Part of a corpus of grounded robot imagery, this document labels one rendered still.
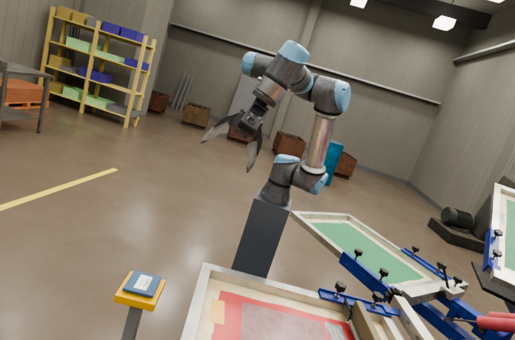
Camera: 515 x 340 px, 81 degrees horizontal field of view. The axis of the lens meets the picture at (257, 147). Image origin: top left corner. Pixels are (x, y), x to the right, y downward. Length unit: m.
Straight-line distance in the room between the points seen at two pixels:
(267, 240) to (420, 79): 11.01
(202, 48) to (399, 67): 7.19
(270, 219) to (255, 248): 0.17
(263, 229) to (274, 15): 10.90
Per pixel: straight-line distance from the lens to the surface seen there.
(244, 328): 1.14
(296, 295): 1.33
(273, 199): 1.46
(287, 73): 0.79
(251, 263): 1.59
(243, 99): 11.35
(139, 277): 1.20
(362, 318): 1.27
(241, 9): 12.31
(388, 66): 11.92
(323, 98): 1.24
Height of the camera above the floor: 1.70
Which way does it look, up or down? 11 degrees down
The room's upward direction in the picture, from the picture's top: 18 degrees clockwise
